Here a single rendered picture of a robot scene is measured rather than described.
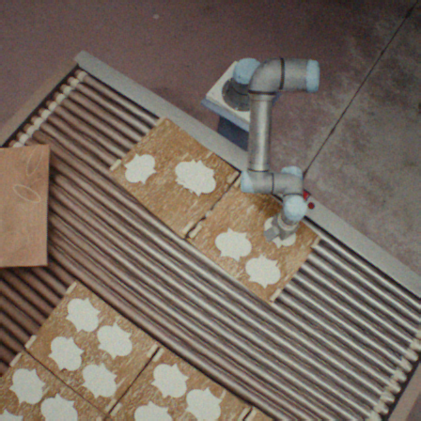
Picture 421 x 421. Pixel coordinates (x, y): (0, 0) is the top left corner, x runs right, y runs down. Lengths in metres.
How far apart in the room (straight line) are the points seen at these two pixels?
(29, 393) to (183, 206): 0.96
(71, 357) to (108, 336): 0.17
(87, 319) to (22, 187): 0.58
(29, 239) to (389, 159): 2.36
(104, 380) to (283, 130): 2.02
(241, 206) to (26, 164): 0.88
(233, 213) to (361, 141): 1.57
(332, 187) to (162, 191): 1.42
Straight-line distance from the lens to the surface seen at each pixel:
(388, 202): 3.34
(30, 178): 2.09
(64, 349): 2.00
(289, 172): 1.84
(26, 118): 2.33
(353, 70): 3.72
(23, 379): 2.04
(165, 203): 2.07
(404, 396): 2.14
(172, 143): 2.17
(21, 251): 2.01
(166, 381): 1.95
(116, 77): 2.38
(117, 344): 1.97
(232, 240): 2.03
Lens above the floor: 2.90
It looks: 72 degrees down
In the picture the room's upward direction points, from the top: 11 degrees clockwise
